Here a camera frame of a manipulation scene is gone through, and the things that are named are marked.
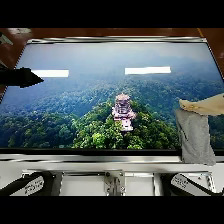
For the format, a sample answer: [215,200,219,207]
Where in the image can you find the silver frame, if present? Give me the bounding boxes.
[0,35,224,197]

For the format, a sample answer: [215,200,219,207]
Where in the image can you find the grey garment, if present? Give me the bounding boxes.
[174,108,217,167]

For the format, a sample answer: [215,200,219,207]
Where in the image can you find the yellow garment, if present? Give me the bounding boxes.
[178,92,224,117]

